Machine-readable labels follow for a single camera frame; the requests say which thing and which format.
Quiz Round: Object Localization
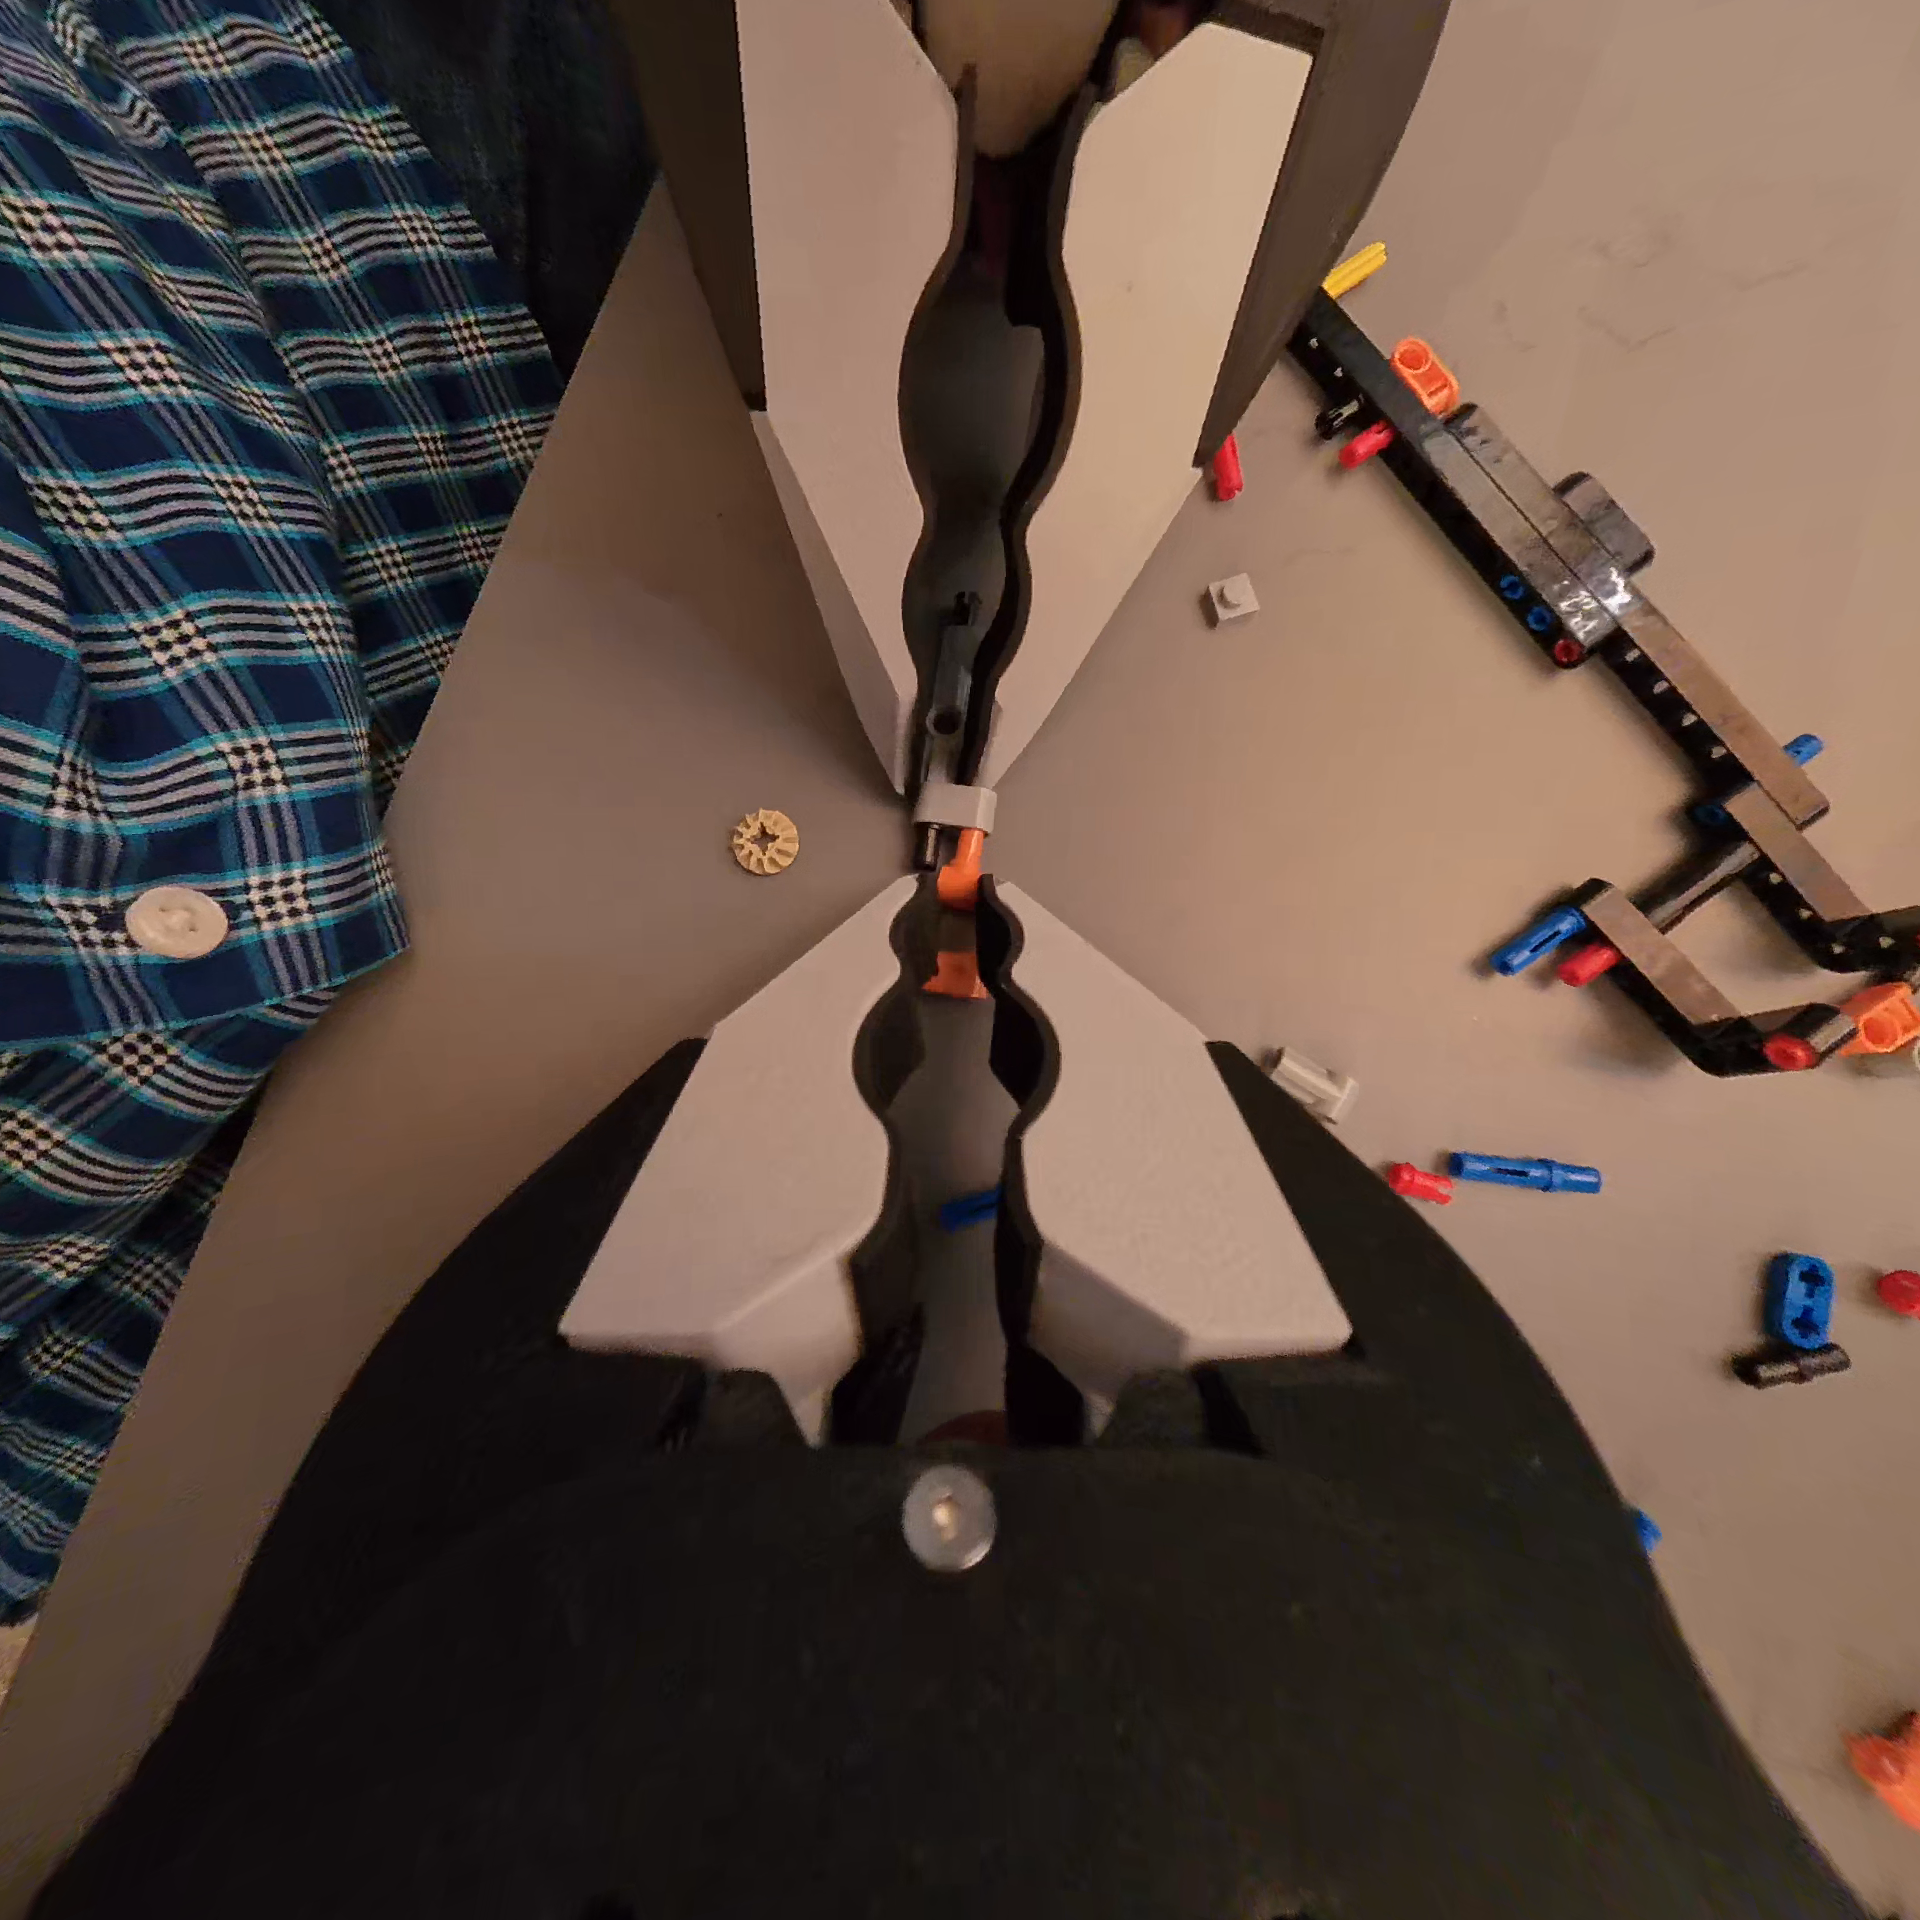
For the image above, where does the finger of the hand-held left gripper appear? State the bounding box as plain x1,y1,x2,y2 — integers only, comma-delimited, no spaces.
983,18,1321,794
733,0,971,800

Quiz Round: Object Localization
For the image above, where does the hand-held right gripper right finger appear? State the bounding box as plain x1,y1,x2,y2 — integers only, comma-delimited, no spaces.
978,874,1357,1449

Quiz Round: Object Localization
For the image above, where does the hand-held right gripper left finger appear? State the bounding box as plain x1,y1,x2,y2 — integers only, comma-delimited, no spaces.
561,874,944,1449

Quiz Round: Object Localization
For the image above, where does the grey connector with black pin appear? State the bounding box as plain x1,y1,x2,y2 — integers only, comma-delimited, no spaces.
920,591,992,789

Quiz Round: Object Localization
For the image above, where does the black lego frame assembly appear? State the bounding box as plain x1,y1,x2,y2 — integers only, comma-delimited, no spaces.
1287,293,1920,1087

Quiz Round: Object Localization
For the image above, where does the small grey lego connector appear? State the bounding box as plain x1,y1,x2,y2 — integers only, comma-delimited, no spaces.
1259,1048,1361,1124

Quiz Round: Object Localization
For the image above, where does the blue plaid shirt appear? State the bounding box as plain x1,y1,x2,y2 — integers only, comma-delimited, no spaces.
0,0,606,1626

